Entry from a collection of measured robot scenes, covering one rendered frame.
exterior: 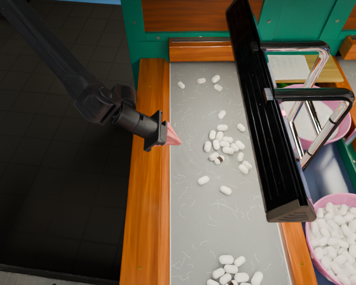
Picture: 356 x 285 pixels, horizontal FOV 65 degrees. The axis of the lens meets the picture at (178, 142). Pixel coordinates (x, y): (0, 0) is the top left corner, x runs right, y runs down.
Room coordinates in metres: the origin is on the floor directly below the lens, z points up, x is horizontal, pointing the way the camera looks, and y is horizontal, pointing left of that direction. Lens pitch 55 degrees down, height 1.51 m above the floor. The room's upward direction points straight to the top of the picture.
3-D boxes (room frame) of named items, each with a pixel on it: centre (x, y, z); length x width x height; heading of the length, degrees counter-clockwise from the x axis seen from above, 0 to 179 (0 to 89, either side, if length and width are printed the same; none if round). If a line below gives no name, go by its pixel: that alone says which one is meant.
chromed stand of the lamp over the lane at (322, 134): (0.46, -0.26, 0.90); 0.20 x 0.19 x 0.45; 1
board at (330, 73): (0.86, -0.46, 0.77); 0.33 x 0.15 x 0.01; 91
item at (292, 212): (0.47, -0.18, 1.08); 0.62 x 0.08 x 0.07; 1
